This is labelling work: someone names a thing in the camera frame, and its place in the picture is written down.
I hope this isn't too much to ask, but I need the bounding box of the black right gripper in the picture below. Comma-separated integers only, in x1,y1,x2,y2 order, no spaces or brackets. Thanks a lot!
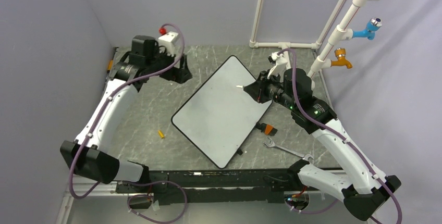
244,69,297,110

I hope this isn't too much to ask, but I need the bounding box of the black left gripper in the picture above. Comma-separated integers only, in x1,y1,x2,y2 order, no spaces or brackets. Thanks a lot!
146,46,193,84

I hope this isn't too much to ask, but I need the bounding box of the white whiteboard black frame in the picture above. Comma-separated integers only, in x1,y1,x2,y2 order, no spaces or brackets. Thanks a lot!
171,55,271,169

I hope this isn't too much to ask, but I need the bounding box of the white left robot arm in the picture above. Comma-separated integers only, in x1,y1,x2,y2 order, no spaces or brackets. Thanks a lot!
60,32,192,193

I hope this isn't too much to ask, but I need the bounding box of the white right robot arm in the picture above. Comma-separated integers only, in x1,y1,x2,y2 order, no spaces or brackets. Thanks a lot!
243,68,401,221

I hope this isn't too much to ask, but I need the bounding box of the black orange eraser block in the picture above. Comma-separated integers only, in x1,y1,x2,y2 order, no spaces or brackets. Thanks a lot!
255,122,278,136

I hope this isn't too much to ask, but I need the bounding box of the silver open-end wrench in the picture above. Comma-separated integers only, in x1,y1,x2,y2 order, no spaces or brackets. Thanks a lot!
263,138,314,161

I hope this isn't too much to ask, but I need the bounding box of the orange marker cap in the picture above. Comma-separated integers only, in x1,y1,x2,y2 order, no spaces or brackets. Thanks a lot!
158,130,165,139

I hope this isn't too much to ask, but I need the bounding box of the blue faucet tap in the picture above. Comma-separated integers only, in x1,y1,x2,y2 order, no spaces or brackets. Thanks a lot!
352,18,382,40

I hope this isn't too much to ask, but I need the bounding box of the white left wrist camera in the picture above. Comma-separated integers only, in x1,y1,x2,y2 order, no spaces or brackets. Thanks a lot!
157,27,181,55

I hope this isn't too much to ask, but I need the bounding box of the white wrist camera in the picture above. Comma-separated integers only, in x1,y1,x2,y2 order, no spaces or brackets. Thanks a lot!
157,27,181,55
267,52,290,79

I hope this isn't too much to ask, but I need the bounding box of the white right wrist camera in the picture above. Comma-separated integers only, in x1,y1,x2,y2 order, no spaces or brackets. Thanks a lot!
267,52,290,79

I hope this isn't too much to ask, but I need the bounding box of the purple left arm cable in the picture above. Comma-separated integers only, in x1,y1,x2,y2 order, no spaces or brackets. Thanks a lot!
68,23,186,200

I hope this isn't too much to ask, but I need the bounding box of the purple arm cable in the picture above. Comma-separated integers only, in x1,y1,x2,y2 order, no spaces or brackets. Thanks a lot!
276,48,403,224
68,23,186,200

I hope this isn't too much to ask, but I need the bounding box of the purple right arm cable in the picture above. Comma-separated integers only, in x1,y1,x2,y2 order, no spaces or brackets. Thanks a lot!
276,48,403,224

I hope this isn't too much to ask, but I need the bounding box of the orange black pen at wall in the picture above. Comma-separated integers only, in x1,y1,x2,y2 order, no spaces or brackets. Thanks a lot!
105,52,115,82

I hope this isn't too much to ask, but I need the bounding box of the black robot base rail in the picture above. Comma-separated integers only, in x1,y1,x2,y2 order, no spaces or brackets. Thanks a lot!
115,169,316,207

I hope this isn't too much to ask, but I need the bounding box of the white pvc pipe frame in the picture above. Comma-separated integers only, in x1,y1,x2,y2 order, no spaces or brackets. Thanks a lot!
249,0,378,77

